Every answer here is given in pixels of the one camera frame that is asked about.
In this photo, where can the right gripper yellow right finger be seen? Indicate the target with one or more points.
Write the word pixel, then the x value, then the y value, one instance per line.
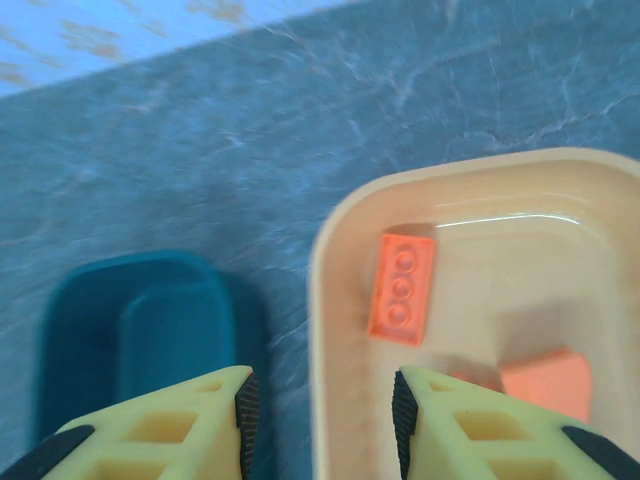
pixel 490 440

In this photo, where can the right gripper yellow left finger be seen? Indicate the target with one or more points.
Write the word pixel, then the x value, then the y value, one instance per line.
pixel 150 435

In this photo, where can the orange lego wedge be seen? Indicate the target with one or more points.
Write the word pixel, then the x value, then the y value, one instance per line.
pixel 545 385

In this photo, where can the orange lego brick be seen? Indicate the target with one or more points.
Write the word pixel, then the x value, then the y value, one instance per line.
pixel 400 290

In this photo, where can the teal plastic container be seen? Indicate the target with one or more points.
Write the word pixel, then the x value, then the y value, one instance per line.
pixel 165 320

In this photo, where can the orange plastic container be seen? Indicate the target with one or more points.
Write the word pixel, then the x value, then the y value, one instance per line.
pixel 500 260

